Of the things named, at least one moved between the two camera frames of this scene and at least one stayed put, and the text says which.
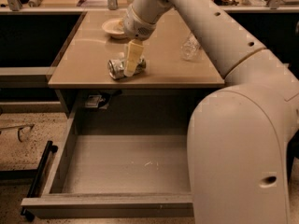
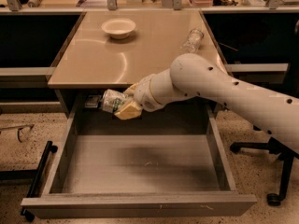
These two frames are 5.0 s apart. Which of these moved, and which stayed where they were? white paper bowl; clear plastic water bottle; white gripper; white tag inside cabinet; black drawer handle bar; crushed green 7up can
Moved: white gripper; crushed green 7up can
Stayed: clear plastic water bottle; white tag inside cabinet; white paper bowl; black drawer handle bar
